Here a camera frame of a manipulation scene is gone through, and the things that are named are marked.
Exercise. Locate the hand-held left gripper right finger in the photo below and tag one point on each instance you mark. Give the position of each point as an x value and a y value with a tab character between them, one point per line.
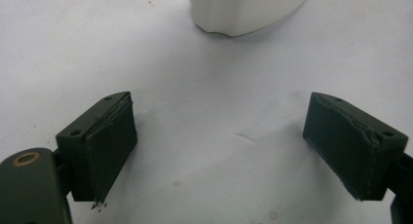
350	146

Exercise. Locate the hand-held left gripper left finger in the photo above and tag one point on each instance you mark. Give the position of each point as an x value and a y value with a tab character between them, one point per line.
104	146

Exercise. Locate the white bottle blue cap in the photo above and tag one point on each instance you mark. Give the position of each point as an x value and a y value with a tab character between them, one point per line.
243	9

